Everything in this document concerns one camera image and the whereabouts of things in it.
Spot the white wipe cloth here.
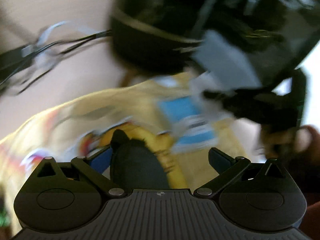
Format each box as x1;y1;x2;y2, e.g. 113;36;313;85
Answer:
191;30;262;92

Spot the person right hand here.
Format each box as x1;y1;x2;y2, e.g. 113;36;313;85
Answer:
260;125;319;163

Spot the yellow printed cloth mat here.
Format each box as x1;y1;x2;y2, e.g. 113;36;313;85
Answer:
0;72;251;233

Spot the blue white tissue pack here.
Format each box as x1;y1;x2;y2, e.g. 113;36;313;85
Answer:
157;96;218;154

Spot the black round humidifier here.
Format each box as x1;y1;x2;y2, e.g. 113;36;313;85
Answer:
110;0;319;87

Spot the white cable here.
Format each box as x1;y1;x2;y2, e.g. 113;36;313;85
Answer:
21;21;101;73

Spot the black tangled cable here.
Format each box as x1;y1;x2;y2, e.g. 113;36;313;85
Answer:
0;12;113;95

